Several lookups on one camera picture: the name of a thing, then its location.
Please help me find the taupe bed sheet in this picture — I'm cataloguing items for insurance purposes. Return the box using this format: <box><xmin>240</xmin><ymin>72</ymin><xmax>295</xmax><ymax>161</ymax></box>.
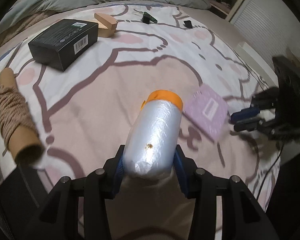
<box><xmin>187</xmin><ymin>5</ymin><xmax>280</xmax><ymax>90</ymax></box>

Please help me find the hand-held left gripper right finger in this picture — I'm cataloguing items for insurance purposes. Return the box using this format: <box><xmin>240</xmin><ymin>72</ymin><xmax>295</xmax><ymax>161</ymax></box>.
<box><xmin>174</xmin><ymin>145</ymin><xmax>278</xmax><ymax>240</ymax></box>

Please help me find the black cardboard box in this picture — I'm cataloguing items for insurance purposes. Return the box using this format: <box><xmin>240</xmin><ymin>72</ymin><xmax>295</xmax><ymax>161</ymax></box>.
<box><xmin>28</xmin><ymin>19</ymin><xmax>99</xmax><ymax>72</ymax></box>

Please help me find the white louvered cabinet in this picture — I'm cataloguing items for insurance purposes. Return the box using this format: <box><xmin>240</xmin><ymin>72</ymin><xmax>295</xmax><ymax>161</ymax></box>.
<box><xmin>229</xmin><ymin>0</ymin><xmax>300</xmax><ymax>63</ymax></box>

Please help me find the printed cartoon blanket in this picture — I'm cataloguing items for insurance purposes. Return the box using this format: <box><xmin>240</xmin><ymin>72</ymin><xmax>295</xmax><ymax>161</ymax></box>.
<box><xmin>0</xmin><ymin>4</ymin><xmax>285</xmax><ymax>240</ymax></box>

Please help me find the purple box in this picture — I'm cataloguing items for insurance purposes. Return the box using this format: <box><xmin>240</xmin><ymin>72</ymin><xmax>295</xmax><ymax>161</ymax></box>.
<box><xmin>184</xmin><ymin>84</ymin><xmax>229</xmax><ymax>142</ymax></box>

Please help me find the beige fleece blanket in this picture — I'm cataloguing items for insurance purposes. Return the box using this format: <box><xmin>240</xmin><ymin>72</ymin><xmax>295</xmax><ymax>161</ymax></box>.
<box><xmin>0</xmin><ymin>5</ymin><xmax>53</xmax><ymax>40</ymax></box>

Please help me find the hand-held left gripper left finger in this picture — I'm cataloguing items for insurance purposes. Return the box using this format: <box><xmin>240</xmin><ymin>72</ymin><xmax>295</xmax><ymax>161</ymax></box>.
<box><xmin>24</xmin><ymin>144</ymin><xmax>130</xmax><ymax>240</ymax></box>

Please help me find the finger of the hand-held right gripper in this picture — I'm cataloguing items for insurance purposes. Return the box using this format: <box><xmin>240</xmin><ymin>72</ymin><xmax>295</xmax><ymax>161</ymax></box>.
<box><xmin>233</xmin><ymin>118</ymin><xmax>300</xmax><ymax>141</ymax></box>
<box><xmin>231</xmin><ymin>87</ymin><xmax>281</xmax><ymax>124</ymax></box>

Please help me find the twine spool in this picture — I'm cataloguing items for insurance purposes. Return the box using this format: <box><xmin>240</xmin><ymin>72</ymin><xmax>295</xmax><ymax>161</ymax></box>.
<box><xmin>0</xmin><ymin>67</ymin><xmax>47</xmax><ymax>165</ymax></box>

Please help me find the pale wooden block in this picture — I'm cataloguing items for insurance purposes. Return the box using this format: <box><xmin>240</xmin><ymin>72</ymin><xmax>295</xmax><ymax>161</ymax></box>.
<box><xmin>97</xmin><ymin>21</ymin><xmax>115</xmax><ymax>38</ymax></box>

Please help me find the black cable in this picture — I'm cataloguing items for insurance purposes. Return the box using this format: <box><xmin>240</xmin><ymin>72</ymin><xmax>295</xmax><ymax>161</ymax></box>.
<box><xmin>259</xmin><ymin>140</ymin><xmax>286</xmax><ymax>198</ymax></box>

